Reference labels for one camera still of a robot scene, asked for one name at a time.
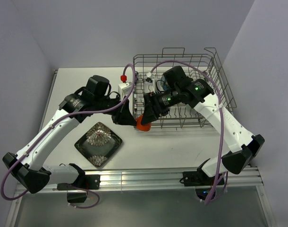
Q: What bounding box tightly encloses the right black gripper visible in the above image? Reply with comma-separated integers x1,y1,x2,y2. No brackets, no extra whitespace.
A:
140,87,180,125

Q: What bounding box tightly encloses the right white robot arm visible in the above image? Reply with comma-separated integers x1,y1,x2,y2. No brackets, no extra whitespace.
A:
141,66,265,184

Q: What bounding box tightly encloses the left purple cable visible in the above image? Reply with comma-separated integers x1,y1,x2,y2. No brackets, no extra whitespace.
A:
1,63,137,209

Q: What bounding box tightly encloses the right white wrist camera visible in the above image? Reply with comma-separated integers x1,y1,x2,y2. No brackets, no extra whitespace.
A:
144,72,155,93

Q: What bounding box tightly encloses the blue patterned bowl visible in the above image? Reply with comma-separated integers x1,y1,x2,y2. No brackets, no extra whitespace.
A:
161,75,170,91

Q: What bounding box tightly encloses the black floral square plate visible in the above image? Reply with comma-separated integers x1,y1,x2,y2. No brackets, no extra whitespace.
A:
74,122,123,168

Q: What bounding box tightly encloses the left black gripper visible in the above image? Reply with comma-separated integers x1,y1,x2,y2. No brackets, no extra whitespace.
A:
94,94,136,126

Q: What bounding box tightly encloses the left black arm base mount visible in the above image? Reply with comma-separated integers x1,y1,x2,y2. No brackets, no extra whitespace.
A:
57,175,101,207

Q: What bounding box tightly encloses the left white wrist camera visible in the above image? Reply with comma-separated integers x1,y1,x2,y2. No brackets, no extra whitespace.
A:
118,75,132,99

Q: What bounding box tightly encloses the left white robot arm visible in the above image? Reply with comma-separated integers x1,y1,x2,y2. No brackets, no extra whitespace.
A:
2,75,136,194

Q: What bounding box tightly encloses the grey wire dish rack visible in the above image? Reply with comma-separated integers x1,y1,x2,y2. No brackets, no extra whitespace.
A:
132,47,237,129

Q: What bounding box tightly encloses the small orange cup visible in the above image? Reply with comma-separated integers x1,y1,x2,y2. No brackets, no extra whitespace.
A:
136,115,152,132

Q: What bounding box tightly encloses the aluminium table edge rail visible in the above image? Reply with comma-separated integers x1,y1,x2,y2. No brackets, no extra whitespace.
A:
85,167,263,192

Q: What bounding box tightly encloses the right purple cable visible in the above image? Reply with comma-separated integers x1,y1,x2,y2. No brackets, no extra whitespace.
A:
150,60,229,206

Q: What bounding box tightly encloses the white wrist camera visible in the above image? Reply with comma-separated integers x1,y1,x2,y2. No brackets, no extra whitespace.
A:
144,72,155,93
118,75,132,99

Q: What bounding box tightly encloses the purple cable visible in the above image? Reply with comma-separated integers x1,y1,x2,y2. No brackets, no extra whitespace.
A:
150,60,229,206
1,63,137,209

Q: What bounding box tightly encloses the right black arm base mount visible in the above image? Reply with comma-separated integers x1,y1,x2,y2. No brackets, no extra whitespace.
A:
179,167,228,201

